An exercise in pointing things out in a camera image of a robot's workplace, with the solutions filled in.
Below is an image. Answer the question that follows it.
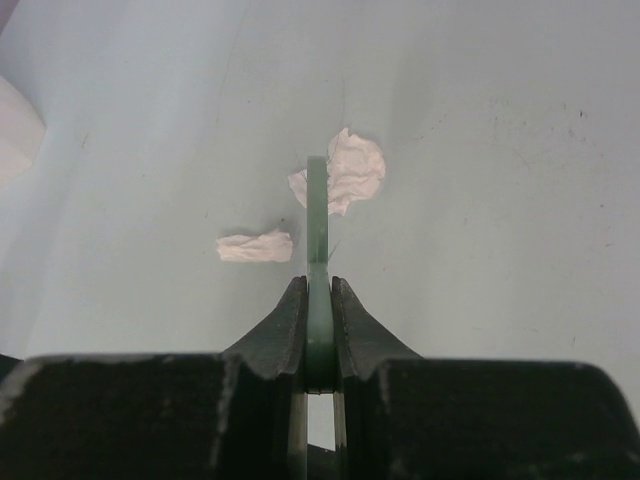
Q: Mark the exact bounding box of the paper scrap mid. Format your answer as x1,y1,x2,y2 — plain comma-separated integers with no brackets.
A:
320,127,386,216

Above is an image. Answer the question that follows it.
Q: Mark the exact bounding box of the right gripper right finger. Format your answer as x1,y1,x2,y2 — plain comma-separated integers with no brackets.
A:
331,277,639,479

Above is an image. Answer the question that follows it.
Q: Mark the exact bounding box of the paper scrap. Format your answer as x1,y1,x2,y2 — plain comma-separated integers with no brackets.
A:
216,230,293,263

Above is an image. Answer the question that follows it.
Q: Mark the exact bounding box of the green hand brush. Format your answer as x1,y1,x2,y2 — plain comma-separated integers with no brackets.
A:
305,156,335,395

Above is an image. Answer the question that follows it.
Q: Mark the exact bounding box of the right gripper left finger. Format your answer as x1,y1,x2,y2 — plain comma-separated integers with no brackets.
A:
1,277,306,479

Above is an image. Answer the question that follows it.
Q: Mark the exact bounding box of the white translucent waste bin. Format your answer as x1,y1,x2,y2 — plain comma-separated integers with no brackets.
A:
0,77,46,187

